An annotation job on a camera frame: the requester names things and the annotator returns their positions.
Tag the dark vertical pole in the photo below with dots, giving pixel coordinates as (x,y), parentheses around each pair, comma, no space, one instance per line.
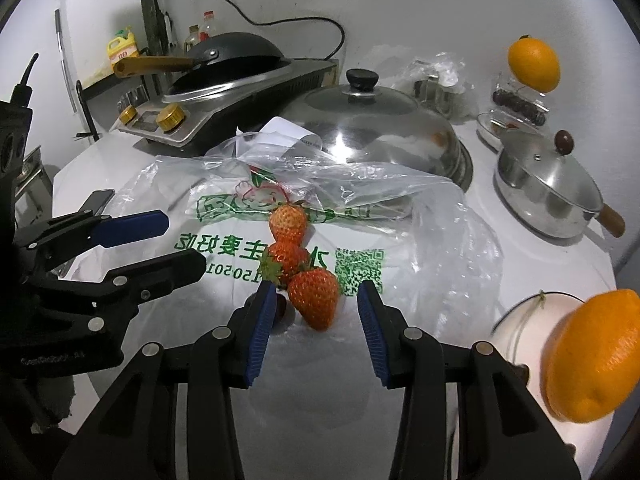
(150,10)

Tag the printed clear plastic bag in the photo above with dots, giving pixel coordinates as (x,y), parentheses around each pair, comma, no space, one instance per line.
(225,195)

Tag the large orange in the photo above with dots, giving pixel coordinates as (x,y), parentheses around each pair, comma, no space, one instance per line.
(595,355)

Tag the white vertical pipe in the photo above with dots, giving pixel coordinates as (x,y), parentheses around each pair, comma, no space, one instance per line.
(60,50)

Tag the yellow oil jug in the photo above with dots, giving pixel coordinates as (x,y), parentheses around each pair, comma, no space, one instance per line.
(122,47)

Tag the red label bottle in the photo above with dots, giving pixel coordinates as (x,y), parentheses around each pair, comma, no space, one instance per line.
(206,26)

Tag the small orange with stem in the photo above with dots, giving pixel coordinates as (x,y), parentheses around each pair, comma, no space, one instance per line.
(534,64)

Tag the clear plastic fruit container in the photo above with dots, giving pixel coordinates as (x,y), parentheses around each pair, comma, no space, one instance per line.
(520,105)

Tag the leafy red strawberry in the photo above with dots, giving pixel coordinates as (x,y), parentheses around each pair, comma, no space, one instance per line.
(285,260)

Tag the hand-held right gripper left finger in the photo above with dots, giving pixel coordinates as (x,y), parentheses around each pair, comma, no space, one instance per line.
(261,330)

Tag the plastic bag with steel cups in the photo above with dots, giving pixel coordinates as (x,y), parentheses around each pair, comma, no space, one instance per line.
(440,85)

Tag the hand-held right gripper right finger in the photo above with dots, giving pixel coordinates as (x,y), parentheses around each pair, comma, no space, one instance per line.
(372,330)

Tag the white paper receipt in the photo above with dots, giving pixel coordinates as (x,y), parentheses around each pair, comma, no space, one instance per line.
(285,130)

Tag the white round plate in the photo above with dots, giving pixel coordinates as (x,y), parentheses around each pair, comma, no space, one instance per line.
(530,330)

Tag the large steel domed lid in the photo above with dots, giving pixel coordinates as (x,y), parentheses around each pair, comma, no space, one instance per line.
(370,130)

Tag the large red strawberry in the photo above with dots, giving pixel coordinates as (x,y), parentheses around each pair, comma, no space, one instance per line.
(315,300)

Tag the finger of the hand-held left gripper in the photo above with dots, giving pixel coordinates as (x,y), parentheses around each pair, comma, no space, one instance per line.
(160,267)
(130,230)

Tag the glass bowl with fruit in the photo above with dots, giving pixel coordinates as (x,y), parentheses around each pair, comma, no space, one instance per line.
(487,131)

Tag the steel induction cooker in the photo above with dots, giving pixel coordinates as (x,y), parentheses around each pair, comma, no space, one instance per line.
(225,110)

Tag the pale orange strawberry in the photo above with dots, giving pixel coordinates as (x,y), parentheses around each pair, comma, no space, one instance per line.
(288,222)

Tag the small steel pot with lid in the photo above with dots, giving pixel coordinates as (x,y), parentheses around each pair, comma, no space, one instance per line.
(545,195)

